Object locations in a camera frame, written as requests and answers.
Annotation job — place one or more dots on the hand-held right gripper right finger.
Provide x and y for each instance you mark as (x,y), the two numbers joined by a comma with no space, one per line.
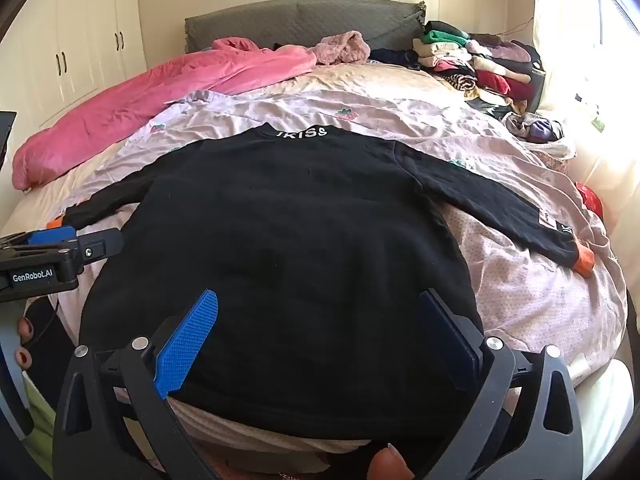
(450,342)

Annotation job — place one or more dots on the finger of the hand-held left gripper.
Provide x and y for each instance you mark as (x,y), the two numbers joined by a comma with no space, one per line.
(100,247)
(52,235)

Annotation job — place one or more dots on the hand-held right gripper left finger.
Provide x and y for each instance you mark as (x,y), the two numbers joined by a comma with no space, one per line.
(187,340)

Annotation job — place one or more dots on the black sweater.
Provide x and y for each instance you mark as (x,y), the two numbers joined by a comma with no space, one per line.
(300,235)

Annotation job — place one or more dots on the purple and white clothes bundle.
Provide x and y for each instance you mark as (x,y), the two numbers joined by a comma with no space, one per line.
(540,132)

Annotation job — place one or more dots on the pile of folded clothes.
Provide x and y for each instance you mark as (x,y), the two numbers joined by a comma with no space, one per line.
(490,65)

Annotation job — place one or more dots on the person's left hand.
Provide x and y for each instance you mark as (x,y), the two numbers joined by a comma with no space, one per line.
(24,332)

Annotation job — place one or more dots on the person's right hand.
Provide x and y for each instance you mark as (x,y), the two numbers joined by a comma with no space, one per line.
(390,465)

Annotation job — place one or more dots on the lilac printed blanket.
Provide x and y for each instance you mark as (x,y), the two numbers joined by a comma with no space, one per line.
(525,300)

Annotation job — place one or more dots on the dark flat device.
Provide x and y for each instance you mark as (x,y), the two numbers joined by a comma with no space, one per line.
(6,135)

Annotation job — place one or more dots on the green cloth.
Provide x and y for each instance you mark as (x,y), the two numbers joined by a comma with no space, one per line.
(40,420)

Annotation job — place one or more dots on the pink blanket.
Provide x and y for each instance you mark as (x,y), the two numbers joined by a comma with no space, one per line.
(150,90)

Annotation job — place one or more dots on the white wardrobe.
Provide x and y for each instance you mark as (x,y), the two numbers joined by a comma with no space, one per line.
(75,35)

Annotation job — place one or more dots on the red item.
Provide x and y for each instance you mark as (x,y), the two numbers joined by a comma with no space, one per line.
(592,200)

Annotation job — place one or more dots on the small green item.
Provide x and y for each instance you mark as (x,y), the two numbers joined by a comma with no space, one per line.
(598,123)

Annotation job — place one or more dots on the dark bedside cabinet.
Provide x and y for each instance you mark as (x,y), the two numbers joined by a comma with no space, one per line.
(539,90)

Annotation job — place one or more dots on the bed with beige sheet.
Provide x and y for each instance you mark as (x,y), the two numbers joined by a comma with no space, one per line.
(350,80)

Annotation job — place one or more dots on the navy garment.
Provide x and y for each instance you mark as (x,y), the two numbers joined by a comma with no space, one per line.
(395,57)

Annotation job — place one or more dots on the grey padded headboard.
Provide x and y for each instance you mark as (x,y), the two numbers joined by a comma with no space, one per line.
(300,20)

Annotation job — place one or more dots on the pale curtain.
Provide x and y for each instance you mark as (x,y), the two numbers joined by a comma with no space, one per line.
(575,60)

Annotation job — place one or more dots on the pink fluffy garment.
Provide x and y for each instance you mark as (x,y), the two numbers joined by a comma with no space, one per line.
(342,47)

